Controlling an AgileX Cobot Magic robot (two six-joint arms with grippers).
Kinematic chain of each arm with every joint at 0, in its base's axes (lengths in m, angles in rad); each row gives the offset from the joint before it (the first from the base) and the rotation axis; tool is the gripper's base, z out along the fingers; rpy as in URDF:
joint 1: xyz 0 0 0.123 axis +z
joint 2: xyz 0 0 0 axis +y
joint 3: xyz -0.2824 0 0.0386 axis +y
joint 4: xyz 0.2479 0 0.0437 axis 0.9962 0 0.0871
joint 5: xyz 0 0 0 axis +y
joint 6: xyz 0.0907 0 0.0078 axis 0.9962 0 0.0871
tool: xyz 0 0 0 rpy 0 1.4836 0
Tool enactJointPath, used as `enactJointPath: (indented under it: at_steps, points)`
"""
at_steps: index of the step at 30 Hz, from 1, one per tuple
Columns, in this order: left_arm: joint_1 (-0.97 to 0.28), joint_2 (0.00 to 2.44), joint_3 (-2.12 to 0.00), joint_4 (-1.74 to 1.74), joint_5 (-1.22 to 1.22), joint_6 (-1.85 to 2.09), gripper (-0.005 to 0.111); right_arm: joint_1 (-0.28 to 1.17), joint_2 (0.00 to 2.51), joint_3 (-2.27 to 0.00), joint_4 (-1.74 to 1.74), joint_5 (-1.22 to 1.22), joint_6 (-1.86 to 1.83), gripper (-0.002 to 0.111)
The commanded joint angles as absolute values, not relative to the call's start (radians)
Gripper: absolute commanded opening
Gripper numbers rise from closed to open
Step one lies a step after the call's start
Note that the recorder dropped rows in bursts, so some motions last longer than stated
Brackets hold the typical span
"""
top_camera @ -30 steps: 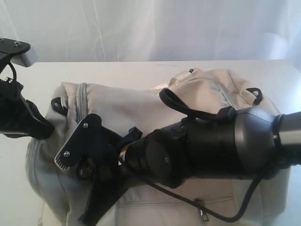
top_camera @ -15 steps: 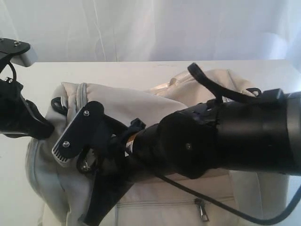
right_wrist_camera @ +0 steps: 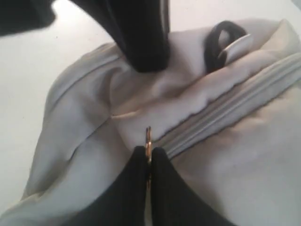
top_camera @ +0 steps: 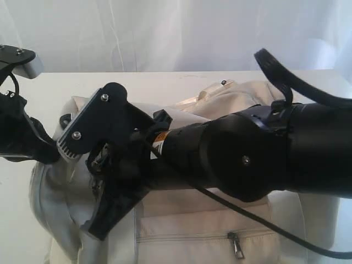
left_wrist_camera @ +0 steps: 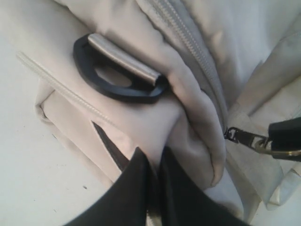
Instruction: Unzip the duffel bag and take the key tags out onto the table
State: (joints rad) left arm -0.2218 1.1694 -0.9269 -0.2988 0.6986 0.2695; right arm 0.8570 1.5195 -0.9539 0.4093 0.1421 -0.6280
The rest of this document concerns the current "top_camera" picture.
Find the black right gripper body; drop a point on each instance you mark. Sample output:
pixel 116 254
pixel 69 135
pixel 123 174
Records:
pixel 124 175

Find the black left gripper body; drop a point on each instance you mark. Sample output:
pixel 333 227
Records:
pixel 14 128

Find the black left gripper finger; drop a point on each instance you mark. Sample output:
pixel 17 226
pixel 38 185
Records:
pixel 39 145

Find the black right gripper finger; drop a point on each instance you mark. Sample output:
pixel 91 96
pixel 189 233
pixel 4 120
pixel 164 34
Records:
pixel 111 207

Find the beige duffel bag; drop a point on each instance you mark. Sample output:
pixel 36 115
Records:
pixel 181 226

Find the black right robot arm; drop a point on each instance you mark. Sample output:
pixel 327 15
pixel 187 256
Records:
pixel 305 148

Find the white backdrop curtain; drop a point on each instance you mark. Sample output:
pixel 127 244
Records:
pixel 156 36

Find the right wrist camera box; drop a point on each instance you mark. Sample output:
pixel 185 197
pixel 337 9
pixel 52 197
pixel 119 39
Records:
pixel 106 117

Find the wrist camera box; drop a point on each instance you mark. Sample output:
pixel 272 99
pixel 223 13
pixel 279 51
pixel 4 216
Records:
pixel 106 117
pixel 20 61

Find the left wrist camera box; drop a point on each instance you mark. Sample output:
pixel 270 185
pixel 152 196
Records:
pixel 20 61

